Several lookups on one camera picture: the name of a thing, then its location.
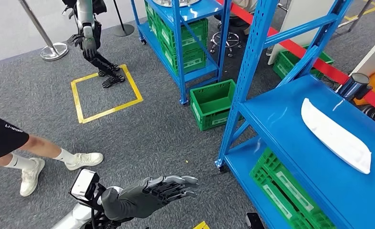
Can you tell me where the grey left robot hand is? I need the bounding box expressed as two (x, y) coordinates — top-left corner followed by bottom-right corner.
(113, 175), (200, 219)

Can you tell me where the white moulded part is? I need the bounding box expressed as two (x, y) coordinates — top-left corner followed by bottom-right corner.
(301, 98), (372, 175)

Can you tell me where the blue metal shelf rack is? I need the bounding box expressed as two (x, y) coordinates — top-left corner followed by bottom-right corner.
(130, 0), (233, 105)
(214, 0), (375, 229)

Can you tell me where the green plastic crate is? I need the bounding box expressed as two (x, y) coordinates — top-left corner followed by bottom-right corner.
(190, 79), (238, 132)
(257, 146), (337, 229)
(272, 47), (335, 80)
(146, 12), (163, 39)
(144, 0), (160, 20)
(250, 166), (305, 229)
(160, 39), (207, 75)
(158, 18), (209, 53)

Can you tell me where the person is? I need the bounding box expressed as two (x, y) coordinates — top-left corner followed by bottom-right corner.
(0, 110), (105, 198)
(214, 0), (259, 35)

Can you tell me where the silver stanchion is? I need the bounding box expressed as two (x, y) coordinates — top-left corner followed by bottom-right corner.
(18, 0), (70, 62)

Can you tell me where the black stand with round base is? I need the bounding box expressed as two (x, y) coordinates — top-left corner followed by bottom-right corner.
(113, 0), (135, 37)

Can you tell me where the chrome stool base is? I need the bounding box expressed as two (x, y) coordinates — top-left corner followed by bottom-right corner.
(210, 31), (242, 58)

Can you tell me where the black silver humanoid robot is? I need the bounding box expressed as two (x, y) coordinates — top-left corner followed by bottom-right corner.
(61, 0), (126, 88)

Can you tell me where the shiny metal dish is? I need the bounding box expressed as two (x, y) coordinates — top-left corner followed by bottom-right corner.
(152, 0), (202, 8)

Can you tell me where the red barrier belt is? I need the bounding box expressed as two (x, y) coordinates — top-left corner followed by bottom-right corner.
(217, 0), (375, 118)

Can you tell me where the black left camera bracket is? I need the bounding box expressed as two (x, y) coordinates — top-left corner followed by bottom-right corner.
(87, 182), (134, 229)

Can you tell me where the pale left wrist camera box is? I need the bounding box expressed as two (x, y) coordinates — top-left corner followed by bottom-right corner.
(70, 169), (100, 201)

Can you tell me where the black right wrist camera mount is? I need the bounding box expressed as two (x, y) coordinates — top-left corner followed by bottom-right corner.
(246, 212), (266, 229)

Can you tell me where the chrome barrier post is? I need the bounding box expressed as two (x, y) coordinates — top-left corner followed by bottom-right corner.
(336, 73), (373, 102)

